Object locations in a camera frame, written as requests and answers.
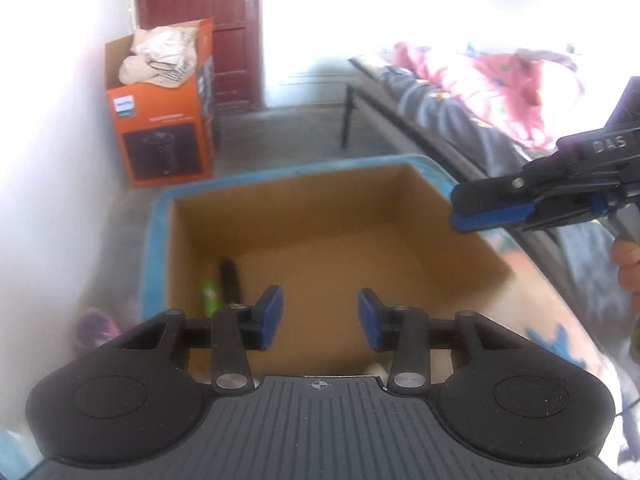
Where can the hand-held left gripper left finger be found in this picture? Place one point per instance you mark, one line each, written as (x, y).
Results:
(272, 312)

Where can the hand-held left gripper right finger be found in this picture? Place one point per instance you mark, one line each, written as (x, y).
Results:
(367, 320)

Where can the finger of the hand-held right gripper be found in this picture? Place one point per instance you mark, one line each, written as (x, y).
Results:
(490, 195)
(492, 220)

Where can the green dropper bottle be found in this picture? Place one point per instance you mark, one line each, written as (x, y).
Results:
(210, 302)

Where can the brown cardboard box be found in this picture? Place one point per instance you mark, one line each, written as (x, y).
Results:
(325, 240)

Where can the person's right hand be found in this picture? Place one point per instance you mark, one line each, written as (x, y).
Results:
(627, 270)

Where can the black cylindrical object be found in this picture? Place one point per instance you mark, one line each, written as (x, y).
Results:
(229, 280)

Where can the pink patterned quilt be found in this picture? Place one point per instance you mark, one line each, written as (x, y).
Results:
(500, 85)

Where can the purple object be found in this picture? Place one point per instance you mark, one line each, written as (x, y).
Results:
(97, 330)

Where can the orange appliance box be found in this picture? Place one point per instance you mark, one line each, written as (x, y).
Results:
(165, 130)

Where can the beige cloth hat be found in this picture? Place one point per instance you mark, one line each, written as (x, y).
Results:
(160, 55)

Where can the red wooden door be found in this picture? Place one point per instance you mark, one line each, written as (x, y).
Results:
(210, 10)

